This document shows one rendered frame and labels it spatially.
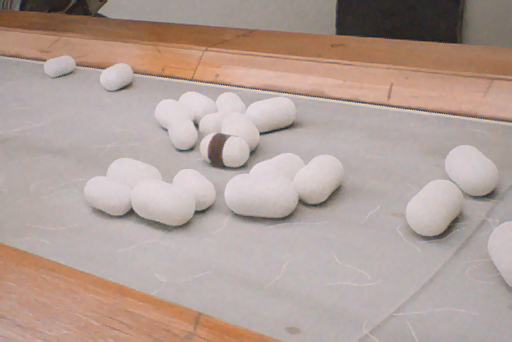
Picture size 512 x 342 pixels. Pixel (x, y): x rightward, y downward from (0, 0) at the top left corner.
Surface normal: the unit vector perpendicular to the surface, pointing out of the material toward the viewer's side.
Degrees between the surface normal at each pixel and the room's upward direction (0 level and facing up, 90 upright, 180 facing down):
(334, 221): 0
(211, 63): 45
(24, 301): 0
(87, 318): 0
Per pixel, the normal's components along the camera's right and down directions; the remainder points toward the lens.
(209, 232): -0.06, -0.92
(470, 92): -0.43, -0.41
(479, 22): -0.48, 0.36
